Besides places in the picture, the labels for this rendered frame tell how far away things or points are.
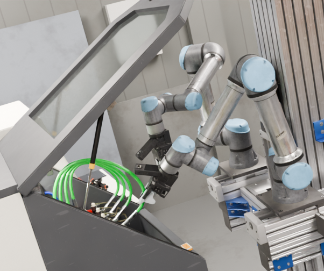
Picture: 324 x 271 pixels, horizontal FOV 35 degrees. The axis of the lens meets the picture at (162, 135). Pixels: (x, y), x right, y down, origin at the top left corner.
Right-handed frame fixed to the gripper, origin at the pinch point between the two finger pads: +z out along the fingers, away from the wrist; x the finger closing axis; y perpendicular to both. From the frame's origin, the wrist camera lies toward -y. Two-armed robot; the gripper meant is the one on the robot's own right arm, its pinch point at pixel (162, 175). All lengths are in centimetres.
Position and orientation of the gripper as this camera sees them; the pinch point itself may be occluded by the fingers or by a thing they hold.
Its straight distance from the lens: 225.1
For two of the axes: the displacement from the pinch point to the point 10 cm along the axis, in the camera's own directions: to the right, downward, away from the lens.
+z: 2.3, 9.3, 2.8
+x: -3.9, -1.8, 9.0
